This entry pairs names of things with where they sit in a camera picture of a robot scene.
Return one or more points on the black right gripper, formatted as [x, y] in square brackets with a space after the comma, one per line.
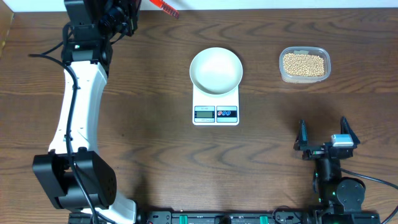
[313, 152]

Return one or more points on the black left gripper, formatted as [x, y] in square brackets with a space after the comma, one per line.
[127, 14]

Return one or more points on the red plastic measuring scoop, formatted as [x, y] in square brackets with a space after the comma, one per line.
[161, 4]

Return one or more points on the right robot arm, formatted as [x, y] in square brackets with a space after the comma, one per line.
[339, 196]

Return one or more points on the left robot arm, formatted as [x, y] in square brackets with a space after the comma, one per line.
[72, 173]

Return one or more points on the white digital kitchen scale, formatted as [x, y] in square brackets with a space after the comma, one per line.
[215, 110]

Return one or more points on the white round bowl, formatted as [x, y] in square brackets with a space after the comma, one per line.
[216, 71]

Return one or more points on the clear plastic container of soybeans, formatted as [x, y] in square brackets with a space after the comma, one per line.
[304, 65]

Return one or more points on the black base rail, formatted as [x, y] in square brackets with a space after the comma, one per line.
[282, 216]

